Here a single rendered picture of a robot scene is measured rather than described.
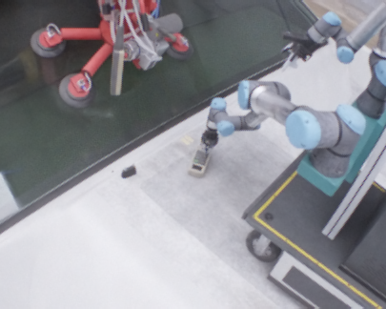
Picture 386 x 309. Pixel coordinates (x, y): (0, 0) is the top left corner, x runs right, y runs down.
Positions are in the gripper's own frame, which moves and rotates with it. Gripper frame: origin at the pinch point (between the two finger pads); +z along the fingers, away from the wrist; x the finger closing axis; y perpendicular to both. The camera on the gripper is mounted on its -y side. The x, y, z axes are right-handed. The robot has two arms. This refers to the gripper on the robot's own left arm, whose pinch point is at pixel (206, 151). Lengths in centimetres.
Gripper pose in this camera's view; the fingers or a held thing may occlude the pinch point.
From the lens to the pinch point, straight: 230.0
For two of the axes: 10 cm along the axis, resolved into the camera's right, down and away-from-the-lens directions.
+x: 9.5, 3.1, -0.5
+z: -1.8, 6.8, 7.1
